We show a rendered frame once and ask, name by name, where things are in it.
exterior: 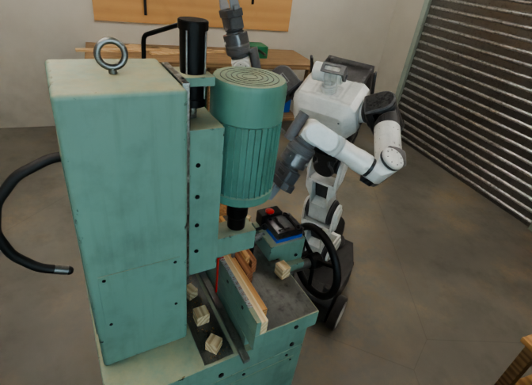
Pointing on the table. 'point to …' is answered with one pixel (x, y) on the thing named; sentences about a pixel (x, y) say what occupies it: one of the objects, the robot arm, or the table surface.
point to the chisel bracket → (234, 238)
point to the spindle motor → (248, 131)
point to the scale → (236, 283)
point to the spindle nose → (236, 217)
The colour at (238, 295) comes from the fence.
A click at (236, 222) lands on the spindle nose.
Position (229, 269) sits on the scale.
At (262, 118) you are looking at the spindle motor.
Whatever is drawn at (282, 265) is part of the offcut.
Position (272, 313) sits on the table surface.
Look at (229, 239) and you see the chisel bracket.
